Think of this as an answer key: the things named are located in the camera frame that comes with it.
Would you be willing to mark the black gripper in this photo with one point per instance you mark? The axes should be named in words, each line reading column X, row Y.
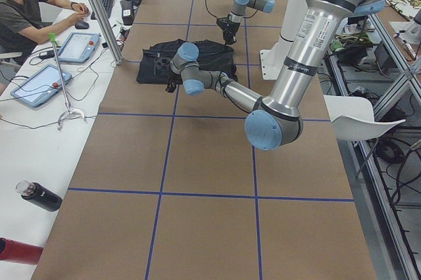
column 231, row 29
column 171, row 85

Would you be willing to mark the black graphic t-shirt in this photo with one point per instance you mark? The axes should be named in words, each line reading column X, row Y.
column 154, row 67

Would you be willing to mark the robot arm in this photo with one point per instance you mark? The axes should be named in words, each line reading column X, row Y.
column 274, row 120
column 237, row 13

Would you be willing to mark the black box with label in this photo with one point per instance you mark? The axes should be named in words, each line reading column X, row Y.
column 127, row 12

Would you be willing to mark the far blue teach pendant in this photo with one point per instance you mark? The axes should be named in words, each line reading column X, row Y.
column 78, row 47

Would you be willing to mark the blue teach pendant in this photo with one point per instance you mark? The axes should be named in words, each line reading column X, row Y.
column 78, row 47
column 39, row 87

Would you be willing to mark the black keyboard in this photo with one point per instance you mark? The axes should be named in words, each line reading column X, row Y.
column 103, row 2

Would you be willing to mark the black computer mouse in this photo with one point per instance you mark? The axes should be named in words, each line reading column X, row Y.
column 81, row 25

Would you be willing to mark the camouflage cloth pile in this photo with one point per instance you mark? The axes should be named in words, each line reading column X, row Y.
column 350, row 49

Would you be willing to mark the metal stand with green tip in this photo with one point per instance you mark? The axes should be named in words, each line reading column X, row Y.
column 70, row 111

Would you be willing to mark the near blue teach pendant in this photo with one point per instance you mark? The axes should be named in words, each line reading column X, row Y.
column 39, row 87

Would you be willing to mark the white plastic chair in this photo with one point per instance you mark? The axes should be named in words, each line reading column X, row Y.
column 353, row 118

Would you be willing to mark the seated person in grey shirt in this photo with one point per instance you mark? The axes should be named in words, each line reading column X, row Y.
column 22, row 28

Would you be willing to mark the black water bottle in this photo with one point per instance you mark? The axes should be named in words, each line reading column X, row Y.
column 39, row 195

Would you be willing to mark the red bottle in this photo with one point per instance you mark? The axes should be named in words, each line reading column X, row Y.
column 17, row 252

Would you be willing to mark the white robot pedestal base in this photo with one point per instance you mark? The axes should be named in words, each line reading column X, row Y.
column 272, row 60

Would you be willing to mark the aluminium frame post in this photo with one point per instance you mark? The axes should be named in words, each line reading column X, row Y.
column 106, row 30

